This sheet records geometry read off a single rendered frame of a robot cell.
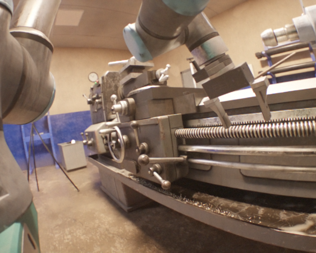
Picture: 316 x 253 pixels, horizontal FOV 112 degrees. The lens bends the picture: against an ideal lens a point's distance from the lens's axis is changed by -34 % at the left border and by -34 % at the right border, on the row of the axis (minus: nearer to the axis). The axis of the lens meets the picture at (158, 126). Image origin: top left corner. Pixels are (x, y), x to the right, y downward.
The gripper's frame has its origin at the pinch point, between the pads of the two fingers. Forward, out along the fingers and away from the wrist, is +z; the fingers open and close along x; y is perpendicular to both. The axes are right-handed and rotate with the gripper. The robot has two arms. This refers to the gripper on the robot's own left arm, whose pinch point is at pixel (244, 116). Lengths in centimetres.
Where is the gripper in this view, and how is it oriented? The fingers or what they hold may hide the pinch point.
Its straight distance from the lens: 45.9
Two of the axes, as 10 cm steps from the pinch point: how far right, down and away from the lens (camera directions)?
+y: 6.9, -5.3, 4.9
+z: 5.3, 8.4, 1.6
